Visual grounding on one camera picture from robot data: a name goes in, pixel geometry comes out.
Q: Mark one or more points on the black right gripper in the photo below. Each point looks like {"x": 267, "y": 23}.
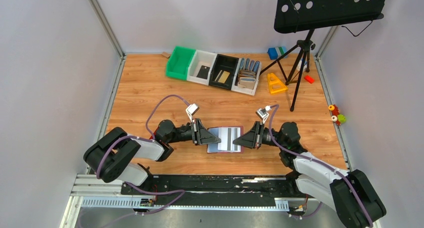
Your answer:
{"x": 252, "y": 139}

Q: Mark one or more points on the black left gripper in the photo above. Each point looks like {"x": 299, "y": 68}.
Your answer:
{"x": 200, "y": 135}

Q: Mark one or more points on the red leather card holder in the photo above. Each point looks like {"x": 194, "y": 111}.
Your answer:
{"x": 212, "y": 148}

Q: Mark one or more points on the silver striped credit card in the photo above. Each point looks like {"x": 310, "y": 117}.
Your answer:
{"x": 227, "y": 136}

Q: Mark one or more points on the black credit card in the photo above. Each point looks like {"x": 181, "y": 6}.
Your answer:
{"x": 203, "y": 72}

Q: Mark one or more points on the gold credit card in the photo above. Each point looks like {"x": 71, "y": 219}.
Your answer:
{"x": 222, "y": 76}

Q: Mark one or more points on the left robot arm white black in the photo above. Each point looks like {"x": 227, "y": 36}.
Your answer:
{"x": 110, "y": 157}

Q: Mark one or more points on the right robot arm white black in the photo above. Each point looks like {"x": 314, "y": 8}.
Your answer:
{"x": 349, "y": 193}

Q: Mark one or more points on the yellow triangular toy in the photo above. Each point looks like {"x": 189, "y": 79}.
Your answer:
{"x": 275, "y": 85}

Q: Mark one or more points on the white bin with tools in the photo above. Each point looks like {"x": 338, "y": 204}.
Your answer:
{"x": 246, "y": 78}

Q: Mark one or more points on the green plastic bin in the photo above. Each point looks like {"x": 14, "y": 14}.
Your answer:
{"x": 179, "y": 62}

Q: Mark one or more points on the black plastic bin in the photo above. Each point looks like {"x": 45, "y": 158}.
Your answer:
{"x": 226, "y": 63}

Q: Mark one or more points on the white plastic bin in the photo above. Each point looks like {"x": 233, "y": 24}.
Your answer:
{"x": 200, "y": 58}

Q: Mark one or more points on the small red block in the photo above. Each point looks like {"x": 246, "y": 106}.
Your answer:
{"x": 309, "y": 79}

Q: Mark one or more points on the blue green block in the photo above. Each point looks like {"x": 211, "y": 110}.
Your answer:
{"x": 276, "y": 52}

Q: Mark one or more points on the colourful toy car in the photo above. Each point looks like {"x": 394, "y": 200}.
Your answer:
{"x": 336, "y": 116}

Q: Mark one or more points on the black music stand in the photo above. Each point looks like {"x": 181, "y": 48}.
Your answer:
{"x": 307, "y": 15}

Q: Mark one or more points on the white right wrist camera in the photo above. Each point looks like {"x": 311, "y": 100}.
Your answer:
{"x": 263, "y": 113}

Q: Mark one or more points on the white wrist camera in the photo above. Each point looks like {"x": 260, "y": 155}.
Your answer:
{"x": 191, "y": 110}
{"x": 263, "y": 113}

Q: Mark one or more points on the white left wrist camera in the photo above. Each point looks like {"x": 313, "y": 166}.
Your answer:
{"x": 191, "y": 110}

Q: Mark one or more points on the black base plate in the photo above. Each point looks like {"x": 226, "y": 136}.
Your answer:
{"x": 272, "y": 185}

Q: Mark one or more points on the aluminium frame rail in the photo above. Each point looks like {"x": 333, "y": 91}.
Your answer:
{"x": 90, "y": 192}

